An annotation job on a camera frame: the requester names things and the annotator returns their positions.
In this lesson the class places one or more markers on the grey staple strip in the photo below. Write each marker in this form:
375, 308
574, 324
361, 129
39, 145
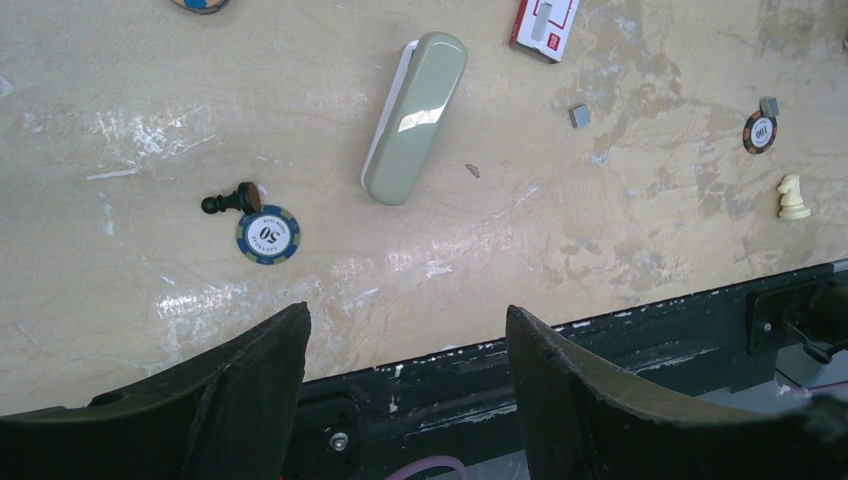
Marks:
579, 116
769, 107

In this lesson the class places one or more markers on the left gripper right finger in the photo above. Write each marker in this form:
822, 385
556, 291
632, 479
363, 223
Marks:
583, 417

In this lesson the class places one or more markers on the cream chess piece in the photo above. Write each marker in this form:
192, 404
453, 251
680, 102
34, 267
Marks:
792, 206

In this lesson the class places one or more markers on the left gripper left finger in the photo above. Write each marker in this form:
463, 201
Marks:
227, 413

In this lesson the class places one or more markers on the black chess piece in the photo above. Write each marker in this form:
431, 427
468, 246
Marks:
245, 198

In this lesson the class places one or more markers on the black white poker chip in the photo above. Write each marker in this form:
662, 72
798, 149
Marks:
269, 237

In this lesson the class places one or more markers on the red staple box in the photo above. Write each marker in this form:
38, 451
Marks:
542, 27

